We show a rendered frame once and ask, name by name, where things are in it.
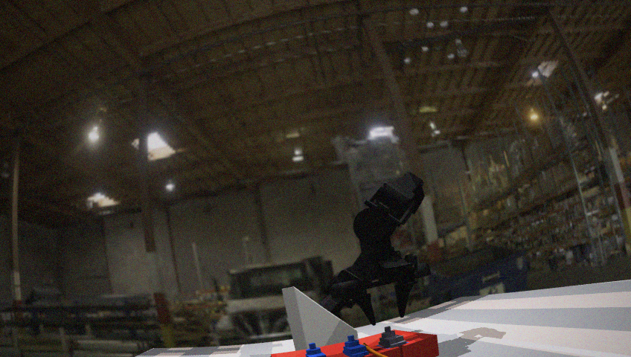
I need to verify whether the red flat deck plate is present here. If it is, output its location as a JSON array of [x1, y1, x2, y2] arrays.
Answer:
[[271, 330, 439, 357]]

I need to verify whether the grey micro servo with orange cable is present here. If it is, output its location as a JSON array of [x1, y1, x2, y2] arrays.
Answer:
[[362, 326, 406, 357]]

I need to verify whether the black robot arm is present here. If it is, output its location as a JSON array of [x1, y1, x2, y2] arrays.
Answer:
[[319, 171, 424, 316]]

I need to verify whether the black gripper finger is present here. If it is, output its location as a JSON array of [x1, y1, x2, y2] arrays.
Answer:
[[348, 293, 376, 326], [394, 281, 417, 318]]

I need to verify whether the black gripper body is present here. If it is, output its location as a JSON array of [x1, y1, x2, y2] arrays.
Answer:
[[330, 242, 431, 298]]

